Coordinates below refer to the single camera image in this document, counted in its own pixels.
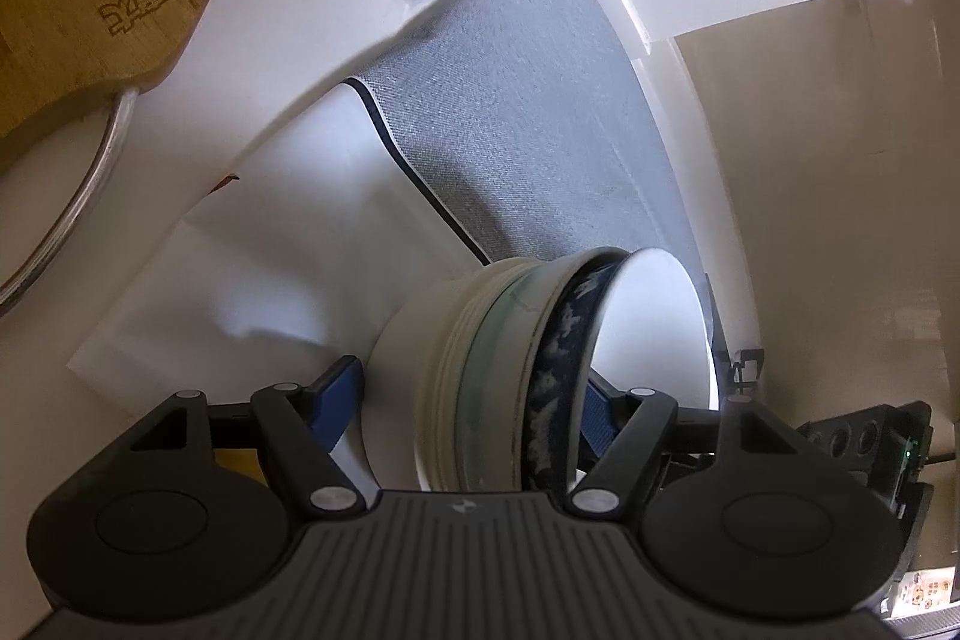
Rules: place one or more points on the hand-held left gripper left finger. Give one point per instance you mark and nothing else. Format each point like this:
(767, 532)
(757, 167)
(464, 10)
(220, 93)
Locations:
(334, 400)

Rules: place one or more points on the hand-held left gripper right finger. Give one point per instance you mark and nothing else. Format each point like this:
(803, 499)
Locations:
(598, 422)

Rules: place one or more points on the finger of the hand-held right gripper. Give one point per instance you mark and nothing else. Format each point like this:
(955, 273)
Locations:
(742, 370)

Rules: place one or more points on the printed package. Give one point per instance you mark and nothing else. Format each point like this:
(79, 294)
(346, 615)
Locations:
(930, 595)

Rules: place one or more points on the yellow item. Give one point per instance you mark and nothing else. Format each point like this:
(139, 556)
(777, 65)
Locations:
(236, 466)

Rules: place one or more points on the white bowl blue patterned outside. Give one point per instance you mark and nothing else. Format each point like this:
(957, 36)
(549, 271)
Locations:
(652, 340)

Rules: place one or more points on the grey mat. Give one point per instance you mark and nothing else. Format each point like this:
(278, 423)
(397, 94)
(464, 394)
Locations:
(510, 123)

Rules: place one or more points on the teal glazed bowl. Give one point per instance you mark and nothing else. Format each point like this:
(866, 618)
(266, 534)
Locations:
(435, 385)

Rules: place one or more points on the metal rail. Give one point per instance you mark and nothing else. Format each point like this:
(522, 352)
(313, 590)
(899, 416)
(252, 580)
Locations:
(97, 160)

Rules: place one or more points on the white sheet dark edge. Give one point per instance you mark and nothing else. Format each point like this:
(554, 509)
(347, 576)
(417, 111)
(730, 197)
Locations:
(285, 250)

